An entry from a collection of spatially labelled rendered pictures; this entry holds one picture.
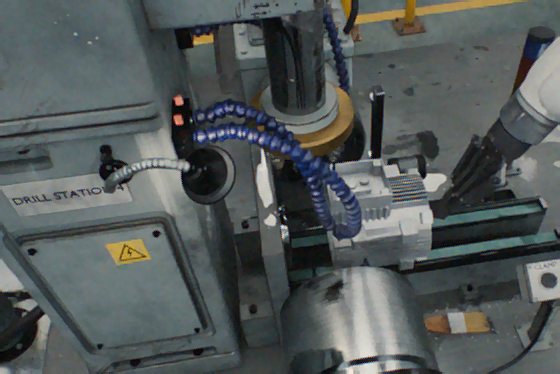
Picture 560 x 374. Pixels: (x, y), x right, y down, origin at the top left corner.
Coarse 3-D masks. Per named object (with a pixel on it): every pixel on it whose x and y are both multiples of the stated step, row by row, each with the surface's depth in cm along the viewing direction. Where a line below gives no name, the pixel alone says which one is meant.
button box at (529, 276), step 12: (528, 264) 103; (540, 264) 103; (552, 264) 103; (528, 276) 103; (540, 276) 103; (528, 288) 104; (540, 288) 103; (552, 288) 103; (528, 300) 104; (540, 300) 103
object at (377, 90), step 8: (376, 88) 111; (376, 96) 110; (384, 96) 111; (376, 104) 112; (384, 104) 112; (376, 112) 113; (376, 120) 115; (376, 128) 117; (376, 136) 118; (376, 144) 120; (368, 152) 124; (376, 152) 122
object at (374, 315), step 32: (320, 288) 93; (352, 288) 91; (384, 288) 92; (288, 320) 95; (320, 320) 89; (352, 320) 87; (384, 320) 88; (416, 320) 92; (288, 352) 93; (320, 352) 86; (352, 352) 84; (384, 352) 84; (416, 352) 87
